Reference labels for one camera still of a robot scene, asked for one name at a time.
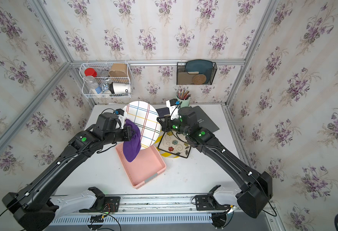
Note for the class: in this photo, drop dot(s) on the dark grey book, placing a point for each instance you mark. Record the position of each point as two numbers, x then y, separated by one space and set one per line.
204 120

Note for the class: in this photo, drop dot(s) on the round cork coaster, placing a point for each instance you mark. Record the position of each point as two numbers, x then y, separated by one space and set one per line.
199 79

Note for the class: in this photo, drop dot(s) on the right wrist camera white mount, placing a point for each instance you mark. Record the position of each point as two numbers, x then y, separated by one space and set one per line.
173 105

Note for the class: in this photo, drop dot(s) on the dark blue notebook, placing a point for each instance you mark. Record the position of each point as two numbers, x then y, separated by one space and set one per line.
163 111

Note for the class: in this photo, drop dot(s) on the purple microfibre cloth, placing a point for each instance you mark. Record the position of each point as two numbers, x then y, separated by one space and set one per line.
132 147

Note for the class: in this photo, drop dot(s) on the green pencil cup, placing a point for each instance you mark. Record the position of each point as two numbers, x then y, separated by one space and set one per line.
184 103

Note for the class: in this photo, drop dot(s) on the coloured pencils bunch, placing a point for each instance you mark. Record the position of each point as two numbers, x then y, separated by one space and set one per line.
183 94

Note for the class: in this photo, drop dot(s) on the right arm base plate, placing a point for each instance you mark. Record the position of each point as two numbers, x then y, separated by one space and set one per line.
208 203

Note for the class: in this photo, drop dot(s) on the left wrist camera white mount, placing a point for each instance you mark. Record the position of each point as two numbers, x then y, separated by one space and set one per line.
120 113

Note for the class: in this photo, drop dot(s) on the white cylindrical canister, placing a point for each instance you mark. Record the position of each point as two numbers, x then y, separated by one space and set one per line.
119 88

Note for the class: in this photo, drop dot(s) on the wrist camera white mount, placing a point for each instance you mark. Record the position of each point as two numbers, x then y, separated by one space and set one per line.
120 113
173 105

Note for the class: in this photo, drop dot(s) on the red lid jar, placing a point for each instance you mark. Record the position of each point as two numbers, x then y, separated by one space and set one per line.
90 72

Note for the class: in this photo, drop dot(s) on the clear plastic bottle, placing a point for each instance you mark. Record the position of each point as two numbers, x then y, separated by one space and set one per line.
93 85

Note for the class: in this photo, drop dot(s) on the round plaid pattern plate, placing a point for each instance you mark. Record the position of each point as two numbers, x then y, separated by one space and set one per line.
144 116

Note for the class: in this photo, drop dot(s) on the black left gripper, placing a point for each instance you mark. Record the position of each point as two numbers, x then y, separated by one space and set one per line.
128 130

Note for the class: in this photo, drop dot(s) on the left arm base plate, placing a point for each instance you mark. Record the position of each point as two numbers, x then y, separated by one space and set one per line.
110 204

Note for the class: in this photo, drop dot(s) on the square floral plate black rim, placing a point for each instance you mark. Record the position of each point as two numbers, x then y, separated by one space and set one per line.
173 143

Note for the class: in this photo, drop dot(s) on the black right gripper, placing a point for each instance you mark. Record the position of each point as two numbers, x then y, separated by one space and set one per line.
165 124

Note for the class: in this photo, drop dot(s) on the black mesh wall organizer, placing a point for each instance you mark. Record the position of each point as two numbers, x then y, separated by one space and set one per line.
185 78

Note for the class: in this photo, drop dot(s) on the pink plastic dish tray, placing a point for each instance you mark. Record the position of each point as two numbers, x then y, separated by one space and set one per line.
147 165

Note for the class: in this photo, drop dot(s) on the yellow white striped round plate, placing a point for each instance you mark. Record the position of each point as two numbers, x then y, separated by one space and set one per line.
162 153

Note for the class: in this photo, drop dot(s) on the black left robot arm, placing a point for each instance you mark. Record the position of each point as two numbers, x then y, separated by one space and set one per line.
34 208

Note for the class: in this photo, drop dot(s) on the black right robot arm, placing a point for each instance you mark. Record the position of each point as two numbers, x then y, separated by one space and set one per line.
256 188

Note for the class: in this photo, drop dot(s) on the white wire wall basket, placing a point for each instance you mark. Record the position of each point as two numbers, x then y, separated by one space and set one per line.
104 80

